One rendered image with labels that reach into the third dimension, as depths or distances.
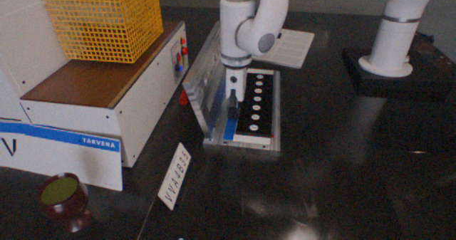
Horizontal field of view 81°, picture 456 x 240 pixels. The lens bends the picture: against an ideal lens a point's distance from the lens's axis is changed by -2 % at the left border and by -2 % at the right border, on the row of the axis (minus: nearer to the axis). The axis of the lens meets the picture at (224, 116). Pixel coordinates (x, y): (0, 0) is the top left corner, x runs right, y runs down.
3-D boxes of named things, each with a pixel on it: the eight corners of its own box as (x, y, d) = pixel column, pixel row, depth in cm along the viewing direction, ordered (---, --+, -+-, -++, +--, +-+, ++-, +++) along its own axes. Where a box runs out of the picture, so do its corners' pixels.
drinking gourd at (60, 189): (105, 219, 57) (89, 187, 50) (65, 247, 52) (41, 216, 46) (88, 196, 62) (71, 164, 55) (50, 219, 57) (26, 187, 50)
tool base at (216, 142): (278, 157, 72) (281, 147, 70) (203, 148, 74) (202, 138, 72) (278, 76, 106) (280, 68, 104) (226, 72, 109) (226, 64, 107)
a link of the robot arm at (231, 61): (251, 59, 67) (250, 70, 69) (253, 45, 74) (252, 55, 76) (217, 57, 68) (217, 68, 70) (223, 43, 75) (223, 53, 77)
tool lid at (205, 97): (189, 82, 62) (182, 83, 62) (214, 142, 72) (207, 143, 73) (221, 20, 96) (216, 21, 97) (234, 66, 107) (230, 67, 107)
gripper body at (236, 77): (248, 68, 68) (246, 104, 75) (251, 51, 76) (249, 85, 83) (219, 65, 69) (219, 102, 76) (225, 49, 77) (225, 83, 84)
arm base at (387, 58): (399, 58, 113) (415, 12, 102) (420, 77, 97) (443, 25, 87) (352, 56, 115) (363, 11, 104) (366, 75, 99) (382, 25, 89)
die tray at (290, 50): (300, 68, 111) (301, 66, 111) (239, 57, 120) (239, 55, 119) (314, 35, 140) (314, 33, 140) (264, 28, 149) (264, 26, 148)
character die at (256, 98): (271, 107, 86) (272, 104, 85) (241, 104, 87) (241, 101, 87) (272, 99, 90) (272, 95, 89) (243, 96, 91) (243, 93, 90)
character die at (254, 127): (270, 138, 75) (271, 134, 74) (235, 134, 76) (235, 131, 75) (271, 127, 78) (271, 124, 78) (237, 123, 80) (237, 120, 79)
